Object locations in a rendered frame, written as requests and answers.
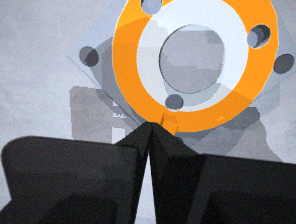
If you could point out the orange and white round plate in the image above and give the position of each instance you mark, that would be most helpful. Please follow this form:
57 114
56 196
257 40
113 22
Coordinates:
138 40

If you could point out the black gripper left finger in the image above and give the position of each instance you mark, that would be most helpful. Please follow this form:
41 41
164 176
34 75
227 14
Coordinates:
80 168

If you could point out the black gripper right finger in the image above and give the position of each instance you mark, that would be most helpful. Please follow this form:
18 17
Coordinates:
183 180

